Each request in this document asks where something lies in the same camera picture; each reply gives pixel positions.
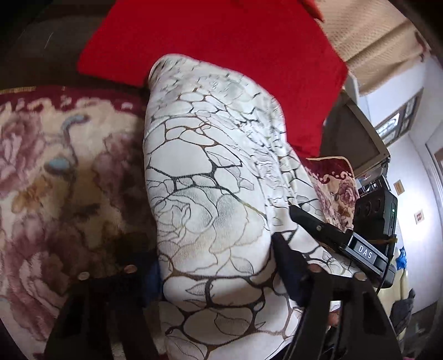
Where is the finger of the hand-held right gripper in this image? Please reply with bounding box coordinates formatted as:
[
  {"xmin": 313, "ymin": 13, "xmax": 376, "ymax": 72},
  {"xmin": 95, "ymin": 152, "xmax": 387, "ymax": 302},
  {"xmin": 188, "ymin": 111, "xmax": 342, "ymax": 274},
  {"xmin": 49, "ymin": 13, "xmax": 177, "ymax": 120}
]
[{"xmin": 290, "ymin": 206, "xmax": 352, "ymax": 251}]

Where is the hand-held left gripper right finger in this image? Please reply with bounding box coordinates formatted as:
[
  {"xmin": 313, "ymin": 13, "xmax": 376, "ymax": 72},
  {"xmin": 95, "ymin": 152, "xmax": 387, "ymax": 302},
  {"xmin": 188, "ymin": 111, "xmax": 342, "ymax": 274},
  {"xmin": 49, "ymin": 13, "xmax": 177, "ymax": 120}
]
[{"xmin": 272, "ymin": 233, "xmax": 402, "ymax": 360}]

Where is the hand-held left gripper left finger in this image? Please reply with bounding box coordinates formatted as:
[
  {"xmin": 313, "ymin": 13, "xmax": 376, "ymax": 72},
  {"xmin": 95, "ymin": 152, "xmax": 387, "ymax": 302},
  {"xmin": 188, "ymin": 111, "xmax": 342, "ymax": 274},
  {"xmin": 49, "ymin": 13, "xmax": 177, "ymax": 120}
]
[{"xmin": 43, "ymin": 256, "xmax": 167, "ymax": 360}]

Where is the white black-patterned coat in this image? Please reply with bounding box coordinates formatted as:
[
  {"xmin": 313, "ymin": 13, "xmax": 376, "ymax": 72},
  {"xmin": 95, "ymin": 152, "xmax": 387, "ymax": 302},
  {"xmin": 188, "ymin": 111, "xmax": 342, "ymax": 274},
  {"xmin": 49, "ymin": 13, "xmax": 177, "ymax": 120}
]
[{"xmin": 143, "ymin": 53, "xmax": 360, "ymax": 360}]

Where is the blue cloth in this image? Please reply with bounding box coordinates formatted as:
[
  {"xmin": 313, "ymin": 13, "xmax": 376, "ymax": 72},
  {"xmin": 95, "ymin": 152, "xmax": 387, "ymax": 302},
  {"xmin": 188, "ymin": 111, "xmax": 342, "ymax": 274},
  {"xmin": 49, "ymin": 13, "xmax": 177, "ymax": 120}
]
[{"xmin": 396, "ymin": 246, "xmax": 411, "ymax": 271}]

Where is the dark hanging garment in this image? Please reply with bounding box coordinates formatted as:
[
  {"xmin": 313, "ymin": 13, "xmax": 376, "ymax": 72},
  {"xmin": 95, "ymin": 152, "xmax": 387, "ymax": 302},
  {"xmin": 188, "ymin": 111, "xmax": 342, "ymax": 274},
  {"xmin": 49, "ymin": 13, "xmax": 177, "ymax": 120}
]
[{"xmin": 390, "ymin": 289, "xmax": 416, "ymax": 343}]

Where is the red floral sofa blanket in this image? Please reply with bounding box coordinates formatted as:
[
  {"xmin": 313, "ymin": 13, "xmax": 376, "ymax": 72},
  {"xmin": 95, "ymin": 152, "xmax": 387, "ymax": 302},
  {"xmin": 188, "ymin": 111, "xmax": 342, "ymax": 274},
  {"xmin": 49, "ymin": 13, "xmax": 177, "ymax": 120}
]
[{"xmin": 0, "ymin": 86, "xmax": 360, "ymax": 360}]

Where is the beige dotted curtain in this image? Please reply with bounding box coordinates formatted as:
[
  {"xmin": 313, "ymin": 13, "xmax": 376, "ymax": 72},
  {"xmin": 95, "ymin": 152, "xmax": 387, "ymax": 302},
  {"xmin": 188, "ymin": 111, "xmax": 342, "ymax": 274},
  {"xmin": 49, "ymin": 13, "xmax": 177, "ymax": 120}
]
[{"xmin": 313, "ymin": 0, "xmax": 431, "ymax": 96}]

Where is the red throw blanket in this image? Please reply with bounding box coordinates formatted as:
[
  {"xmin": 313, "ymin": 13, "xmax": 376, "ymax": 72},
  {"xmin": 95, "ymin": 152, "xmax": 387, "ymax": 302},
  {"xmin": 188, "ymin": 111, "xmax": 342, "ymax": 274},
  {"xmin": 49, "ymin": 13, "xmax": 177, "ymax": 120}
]
[{"xmin": 77, "ymin": 0, "xmax": 348, "ymax": 158}]

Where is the dark brown leather sofa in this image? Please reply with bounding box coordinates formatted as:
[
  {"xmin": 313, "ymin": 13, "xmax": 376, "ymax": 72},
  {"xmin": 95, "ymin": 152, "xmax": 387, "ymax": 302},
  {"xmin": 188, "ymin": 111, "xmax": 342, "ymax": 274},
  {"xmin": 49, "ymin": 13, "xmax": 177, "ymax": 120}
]
[{"xmin": 0, "ymin": 0, "xmax": 116, "ymax": 91}]

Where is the pale metal frame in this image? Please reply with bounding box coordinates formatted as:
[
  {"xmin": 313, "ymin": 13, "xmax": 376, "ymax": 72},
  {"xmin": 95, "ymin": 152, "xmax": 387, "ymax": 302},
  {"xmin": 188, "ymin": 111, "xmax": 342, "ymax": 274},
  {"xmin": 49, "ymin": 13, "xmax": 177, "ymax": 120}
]
[{"xmin": 320, "ymin": 74, "xmax": 391, "ymax": 174}]

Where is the wooden window frame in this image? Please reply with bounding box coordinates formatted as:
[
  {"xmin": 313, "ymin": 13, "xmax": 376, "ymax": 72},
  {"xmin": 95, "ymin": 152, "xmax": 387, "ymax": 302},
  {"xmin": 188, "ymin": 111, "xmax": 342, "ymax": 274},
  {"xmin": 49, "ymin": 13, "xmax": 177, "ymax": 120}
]
[{"xmin": 375, "ymin": 88, "xmax": 424, "ymax": 143}]

